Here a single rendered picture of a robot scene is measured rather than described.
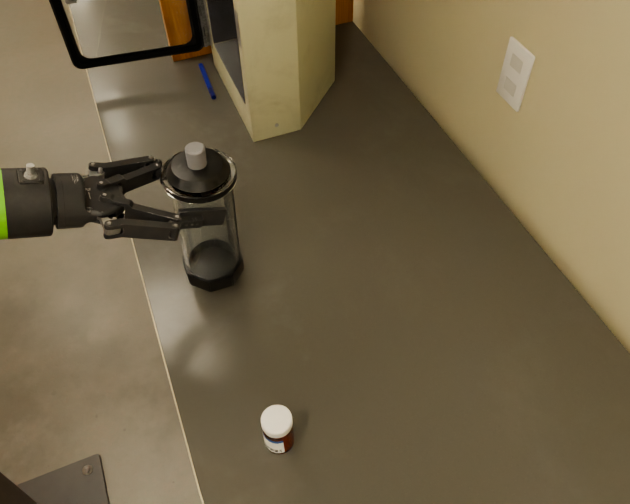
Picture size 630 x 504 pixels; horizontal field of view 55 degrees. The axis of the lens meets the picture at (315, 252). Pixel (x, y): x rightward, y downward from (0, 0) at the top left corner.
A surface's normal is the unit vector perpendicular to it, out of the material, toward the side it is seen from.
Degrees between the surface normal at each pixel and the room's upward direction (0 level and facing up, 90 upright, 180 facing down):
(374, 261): 0
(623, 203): 90
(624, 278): 90
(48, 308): 0
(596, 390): 2
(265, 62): 90
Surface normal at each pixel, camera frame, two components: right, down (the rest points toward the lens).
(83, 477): -0.01, -0.63
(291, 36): 0.37, 0.72
